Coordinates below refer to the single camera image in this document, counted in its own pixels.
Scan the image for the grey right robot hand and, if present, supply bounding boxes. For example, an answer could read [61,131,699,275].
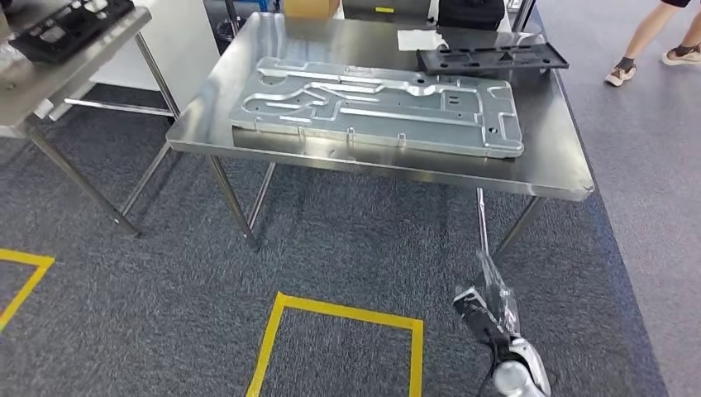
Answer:
[474,249,522,337]

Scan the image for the black plastic panel part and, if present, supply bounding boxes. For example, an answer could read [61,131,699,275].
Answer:
[416,41,570,77]

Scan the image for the stainless steel workbench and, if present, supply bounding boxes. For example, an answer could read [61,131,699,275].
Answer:
[165,11,596,259]

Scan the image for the yellow floor tape square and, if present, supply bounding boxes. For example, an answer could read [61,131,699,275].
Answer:
[0,248,56,332]
[244,291,426,397]

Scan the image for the embossed grey metal plate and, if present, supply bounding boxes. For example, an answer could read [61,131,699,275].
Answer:
[228,56,525,160]

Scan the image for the white plastic sheet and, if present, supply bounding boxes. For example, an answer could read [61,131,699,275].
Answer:
[397,28,449,52]

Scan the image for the black bag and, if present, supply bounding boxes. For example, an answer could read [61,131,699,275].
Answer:
[436,0,506,31]

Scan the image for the standing person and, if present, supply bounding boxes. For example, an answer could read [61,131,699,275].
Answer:
[603,0,701,88]

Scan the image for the grey laptop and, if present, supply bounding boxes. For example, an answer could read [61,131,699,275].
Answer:
[341,0,431,17]

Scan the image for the brown cardboard box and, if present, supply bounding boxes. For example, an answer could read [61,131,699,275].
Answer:
[283,0,341,19]

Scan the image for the steel table with black parts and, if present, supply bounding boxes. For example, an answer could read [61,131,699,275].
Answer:
[0,0,182,239]

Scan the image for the stack of black plastic parts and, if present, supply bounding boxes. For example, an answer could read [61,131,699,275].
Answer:
[9,0,136,64]

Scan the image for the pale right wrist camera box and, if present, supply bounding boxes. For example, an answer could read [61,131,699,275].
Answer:
[452,287,491,319]

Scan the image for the stanchion post with chrome base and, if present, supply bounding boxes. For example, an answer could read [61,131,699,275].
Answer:
[215,0,245,45]

